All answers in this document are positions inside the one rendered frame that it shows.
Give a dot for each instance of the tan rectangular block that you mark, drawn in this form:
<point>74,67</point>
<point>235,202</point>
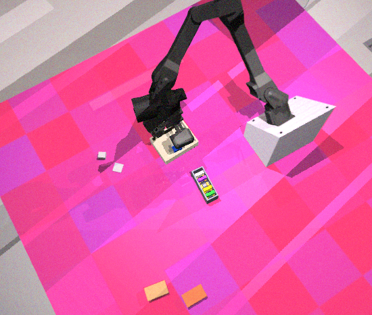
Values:
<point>156,290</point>

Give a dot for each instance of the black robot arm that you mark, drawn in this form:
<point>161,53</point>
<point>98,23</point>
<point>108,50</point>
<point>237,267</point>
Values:
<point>261,85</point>

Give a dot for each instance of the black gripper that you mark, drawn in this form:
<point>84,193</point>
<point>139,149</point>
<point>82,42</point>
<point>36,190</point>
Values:
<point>182,136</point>

